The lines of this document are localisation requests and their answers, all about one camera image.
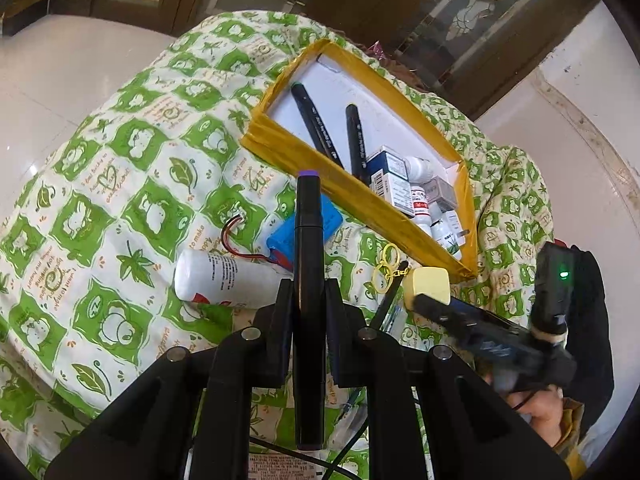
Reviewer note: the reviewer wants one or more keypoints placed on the blue battery pack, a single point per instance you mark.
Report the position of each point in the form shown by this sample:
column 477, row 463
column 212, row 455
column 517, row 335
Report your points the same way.
column 310, row 220

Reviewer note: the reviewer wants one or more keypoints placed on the black and white medicine box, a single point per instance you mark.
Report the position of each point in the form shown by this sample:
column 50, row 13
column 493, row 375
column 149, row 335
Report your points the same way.
column 395, row 192

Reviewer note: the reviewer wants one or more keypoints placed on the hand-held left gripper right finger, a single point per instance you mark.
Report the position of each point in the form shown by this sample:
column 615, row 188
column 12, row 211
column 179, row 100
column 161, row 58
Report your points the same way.
column 337, row 325

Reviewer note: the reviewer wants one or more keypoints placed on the grey barcode plaster box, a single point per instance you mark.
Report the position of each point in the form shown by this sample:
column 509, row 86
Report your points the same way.
column 444, row 194

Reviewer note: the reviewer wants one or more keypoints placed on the pale yellow rounded block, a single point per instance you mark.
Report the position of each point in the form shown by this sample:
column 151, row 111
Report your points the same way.
column 430, row 285

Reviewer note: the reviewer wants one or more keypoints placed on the green and white printed blanket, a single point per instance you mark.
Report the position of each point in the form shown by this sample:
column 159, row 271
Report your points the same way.
column 125, row 185

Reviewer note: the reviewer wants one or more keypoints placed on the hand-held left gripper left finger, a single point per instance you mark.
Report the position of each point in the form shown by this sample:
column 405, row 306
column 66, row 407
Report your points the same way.
column 281, row 325

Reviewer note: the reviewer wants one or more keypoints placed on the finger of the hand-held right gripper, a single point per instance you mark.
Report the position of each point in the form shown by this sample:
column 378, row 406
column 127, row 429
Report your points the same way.
column 450, row 317

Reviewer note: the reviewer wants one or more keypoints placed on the white tube bottle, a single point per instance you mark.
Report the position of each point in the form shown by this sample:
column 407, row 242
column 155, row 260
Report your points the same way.
column 419, row 167

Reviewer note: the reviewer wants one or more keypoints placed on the wooden glass door cabinet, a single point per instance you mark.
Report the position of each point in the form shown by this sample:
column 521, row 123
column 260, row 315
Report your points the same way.
column 400, row 15

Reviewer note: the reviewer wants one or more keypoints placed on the blue and white medicine box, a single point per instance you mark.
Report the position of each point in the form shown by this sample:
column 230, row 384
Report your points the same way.
column 387, row 162

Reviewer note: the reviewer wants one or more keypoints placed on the clear ballpoint pen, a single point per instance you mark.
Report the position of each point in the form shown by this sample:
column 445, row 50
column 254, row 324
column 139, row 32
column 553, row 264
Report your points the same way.
column 390, row 297

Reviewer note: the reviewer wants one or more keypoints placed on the person's right hand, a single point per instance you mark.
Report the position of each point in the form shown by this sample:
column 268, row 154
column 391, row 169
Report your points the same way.
column 537, row 410

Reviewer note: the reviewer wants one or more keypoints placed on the yellow taped cardboard tray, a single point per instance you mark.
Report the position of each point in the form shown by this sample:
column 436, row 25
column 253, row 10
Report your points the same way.
column 380, row 125

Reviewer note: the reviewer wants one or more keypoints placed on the white bottle red label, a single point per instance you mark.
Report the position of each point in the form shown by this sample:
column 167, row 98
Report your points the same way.
column 421, row 207

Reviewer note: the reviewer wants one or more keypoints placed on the white printed packet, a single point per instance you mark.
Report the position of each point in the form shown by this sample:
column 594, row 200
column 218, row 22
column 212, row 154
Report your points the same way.
column 280, row 467

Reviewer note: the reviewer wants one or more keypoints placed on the black marker purple cap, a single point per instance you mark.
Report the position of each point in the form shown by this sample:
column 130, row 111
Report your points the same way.
column 309, row 285

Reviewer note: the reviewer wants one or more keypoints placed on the small white pill bottle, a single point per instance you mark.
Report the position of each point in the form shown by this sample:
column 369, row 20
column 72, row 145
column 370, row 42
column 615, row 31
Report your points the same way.
column 447, row 232

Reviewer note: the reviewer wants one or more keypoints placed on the large white bottle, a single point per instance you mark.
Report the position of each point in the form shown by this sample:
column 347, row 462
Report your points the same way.
column 225, row 277

